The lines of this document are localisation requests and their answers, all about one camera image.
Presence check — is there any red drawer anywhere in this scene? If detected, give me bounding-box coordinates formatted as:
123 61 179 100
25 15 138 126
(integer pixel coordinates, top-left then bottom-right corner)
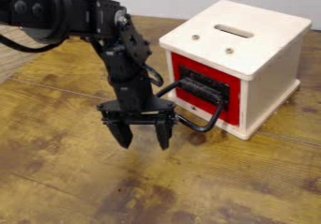
170 53 241 126

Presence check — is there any black metal drawer handle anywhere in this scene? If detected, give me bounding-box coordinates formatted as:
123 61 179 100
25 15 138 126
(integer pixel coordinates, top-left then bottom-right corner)
156 66 230 132

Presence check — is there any white wooden box cabinet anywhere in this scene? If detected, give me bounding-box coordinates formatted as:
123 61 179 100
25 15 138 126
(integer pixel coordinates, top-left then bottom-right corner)
159 0 311 140

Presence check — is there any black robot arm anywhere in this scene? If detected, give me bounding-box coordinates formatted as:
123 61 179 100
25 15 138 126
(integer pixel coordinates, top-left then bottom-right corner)
0 0 175 149

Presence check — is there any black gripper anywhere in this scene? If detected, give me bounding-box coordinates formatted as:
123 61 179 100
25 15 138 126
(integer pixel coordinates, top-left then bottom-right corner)
92 13 175 150

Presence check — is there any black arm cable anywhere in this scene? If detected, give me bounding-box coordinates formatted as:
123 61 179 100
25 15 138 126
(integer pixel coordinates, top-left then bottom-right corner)
0 34 64 54

